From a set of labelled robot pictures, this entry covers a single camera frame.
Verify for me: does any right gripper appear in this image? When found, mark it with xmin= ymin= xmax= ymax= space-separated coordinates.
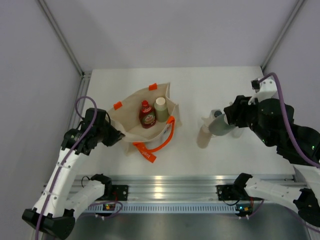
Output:
xmin=224 ymin=94 xmax=273 ymax=147

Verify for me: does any grey-green pump bottle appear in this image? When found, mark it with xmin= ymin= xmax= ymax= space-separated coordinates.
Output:
xmin=208 ymin=113 xmax=236 ymax=137

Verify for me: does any cream canvas tote bag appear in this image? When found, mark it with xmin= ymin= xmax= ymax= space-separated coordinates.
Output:
xmin=108 ymin=82 xmax=182 ymax=163

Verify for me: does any red dish soap bottle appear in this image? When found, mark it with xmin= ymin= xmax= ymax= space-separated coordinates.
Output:
xmin=139 ymin=100 xmax=157 ymax=129

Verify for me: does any beige pump bottle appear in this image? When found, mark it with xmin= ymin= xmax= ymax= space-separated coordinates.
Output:
xmin=196 ymin=117 xmax=213 ymax=149

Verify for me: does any pale green bottle beige cap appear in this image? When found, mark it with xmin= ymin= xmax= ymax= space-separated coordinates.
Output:
xmin=154 ymin=97 xmax=169 ymax=123

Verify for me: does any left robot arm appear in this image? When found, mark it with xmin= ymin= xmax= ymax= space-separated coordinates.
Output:
xmin=22 ymin=108 xmax=128 ymax=240

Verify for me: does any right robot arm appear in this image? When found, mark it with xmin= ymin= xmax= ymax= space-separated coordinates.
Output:
xmin=209 ymin=95 xmax=320 ymax=227

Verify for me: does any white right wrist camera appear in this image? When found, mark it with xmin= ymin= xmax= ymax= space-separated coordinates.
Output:
xmin=248 ymin=78 xmax=277 ymax=105

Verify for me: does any left aluminium frame post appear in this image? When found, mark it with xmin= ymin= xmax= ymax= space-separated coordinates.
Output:
xmin=34 ymin=0 xmax=85 ymax=76

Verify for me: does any aluminium frame post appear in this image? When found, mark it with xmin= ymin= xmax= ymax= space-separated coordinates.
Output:
xmin=260 ymin=0 xmax=308 ymax=72
xmin=34 ymin=0 xmax=85 ymax=76

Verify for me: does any aluminium rail base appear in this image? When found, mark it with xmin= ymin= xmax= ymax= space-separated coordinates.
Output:
xmin=69 ymin=175 xmax=298 ymax=219

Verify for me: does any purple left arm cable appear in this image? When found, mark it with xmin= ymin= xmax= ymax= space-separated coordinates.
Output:
xmin=34 ymin=96 xmax=98 ymax=240

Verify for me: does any right aluminium frame post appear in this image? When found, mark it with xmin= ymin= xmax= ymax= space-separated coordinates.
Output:
xmin=260 ymin=0 xmax=308 ymax=72

